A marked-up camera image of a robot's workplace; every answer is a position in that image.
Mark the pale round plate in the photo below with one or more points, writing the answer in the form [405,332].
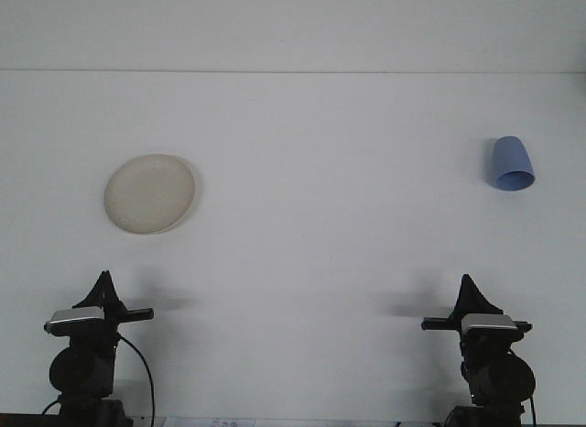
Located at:
[148,193]

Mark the pale blue cup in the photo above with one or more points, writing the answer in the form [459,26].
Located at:
[510,159]

